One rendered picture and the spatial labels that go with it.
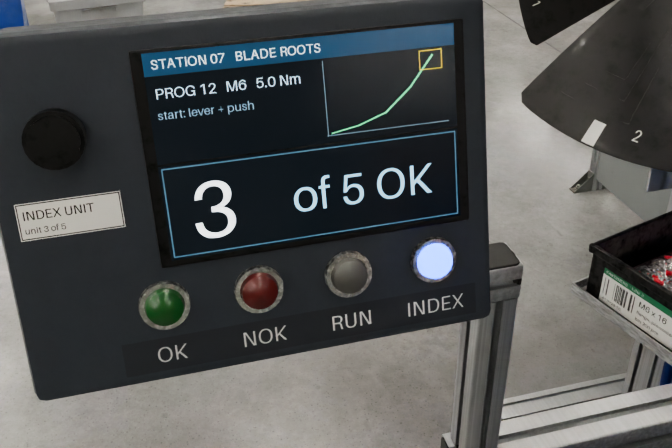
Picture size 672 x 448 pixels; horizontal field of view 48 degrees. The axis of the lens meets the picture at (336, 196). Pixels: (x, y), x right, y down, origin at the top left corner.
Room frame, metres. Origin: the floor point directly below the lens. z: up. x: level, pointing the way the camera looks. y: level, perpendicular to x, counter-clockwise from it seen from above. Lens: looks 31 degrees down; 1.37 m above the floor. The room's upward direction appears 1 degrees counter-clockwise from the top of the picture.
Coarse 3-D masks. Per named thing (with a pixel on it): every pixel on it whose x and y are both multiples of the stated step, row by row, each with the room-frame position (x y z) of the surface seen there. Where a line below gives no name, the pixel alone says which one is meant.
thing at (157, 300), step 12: (156, 288) 0.31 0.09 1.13; (168, 288) 0.31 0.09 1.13; (180, 288) 0.31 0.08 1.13; (144, 300) 0.31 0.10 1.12; (156, 300) 0.31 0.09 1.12; (168, 300) 0.31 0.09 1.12; (180, 300) 0.31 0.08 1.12; (144, 312) 0.31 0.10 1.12; (156, 312) 0.30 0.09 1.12; (168, 312) 0.30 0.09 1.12; (180, 312) 0.31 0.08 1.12; (156, 324) 0.30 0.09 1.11; (168, 324) 0.30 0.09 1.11
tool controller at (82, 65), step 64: (320, 0) 0.45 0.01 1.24; (384, 0) 0.39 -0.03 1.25; (448, 0) 0.39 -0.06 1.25; (0, 64) 0.33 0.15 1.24; (64, 64) 0.34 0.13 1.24; (128, 64) 0.34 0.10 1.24; (192, 64) 0.35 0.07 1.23; (256, 64) 0.36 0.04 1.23; (320, 64) 0.36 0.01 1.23; (384, 64) 0.37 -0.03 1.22; (448, 64) 0.38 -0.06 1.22; (0, 128) 0.32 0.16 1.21; (64, 128) 0.32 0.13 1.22; (128, 128) 0.34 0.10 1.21; (192, 128) 0.34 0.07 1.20; (256, 128) 0.35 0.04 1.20; (320, 128) 0.35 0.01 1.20; (384, 128) 0.36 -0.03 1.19; (448, 128) 0.37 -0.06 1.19; (0, 192) 0.31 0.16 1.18; (64, 192) 0.32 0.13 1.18; (128, 192) 0.33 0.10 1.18; (320, 192) 0.35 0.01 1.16; (384, 192) 0.35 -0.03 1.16; (448, 192) 0.36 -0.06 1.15; (64, 256) 0.31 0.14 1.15; (128, 256) 0.32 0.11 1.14; (256, 256) 0.33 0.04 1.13; (320, 256) 0.34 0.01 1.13; (384, 256) 0.34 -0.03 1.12; (64, 320) 0.30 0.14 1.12; (128, 320) 0.31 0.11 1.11; (192, 320) 0.31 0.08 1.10; (256, 320) 0.32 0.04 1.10; (320, 320) 0.33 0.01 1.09; (384, 320) 0.33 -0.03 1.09; (448, 320) 0.34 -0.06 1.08; (64, 384) 0.29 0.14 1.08; (128, 384) 0.30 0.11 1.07
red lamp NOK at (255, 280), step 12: (240, 276) 0.32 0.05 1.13; (252, 276) 0.32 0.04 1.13; (264, 276) 0.32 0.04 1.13; (276, 276) 0.33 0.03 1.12; (240, 288) 0.32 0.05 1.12; (252, 288) 0.32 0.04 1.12; (264, 288) 0.32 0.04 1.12; (276, 288) 0.32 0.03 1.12; (240, 300) 0.32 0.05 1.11; (252, 300) 0.32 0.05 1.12; (264, 300) 0.32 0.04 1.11; (276, 300) 0.32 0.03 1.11; (252, 312) 0.32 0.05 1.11
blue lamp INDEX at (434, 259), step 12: (432, 240) 0.35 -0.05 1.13; (444, 240) 0.35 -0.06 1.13; (420, 252) 0.35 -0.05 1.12; (432, 252) 0.34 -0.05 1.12; (444, 252) 0.34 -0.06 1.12; (420, 264) 0.34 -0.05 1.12; (432, 264) 0.34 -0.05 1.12; (444, 264) 0.34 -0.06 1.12; (420, 276) 0.34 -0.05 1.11; (432, 276) 0.34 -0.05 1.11; (444, 276) 0.35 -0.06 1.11
